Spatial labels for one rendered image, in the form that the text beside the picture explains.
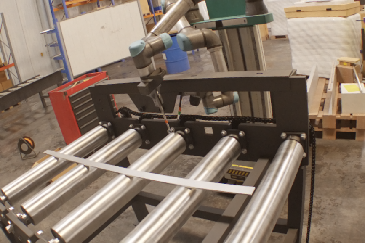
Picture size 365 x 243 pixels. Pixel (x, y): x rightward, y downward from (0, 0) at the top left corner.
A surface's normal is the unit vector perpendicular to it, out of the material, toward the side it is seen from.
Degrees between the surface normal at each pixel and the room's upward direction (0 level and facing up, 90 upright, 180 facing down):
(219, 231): 0
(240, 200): 0
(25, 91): 90
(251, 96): 90
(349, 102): 90
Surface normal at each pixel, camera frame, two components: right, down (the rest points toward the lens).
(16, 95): 0.84, 0.00
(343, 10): -0.79, 0.37
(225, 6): -0.61, 0.40
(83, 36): 0.52, 0.18
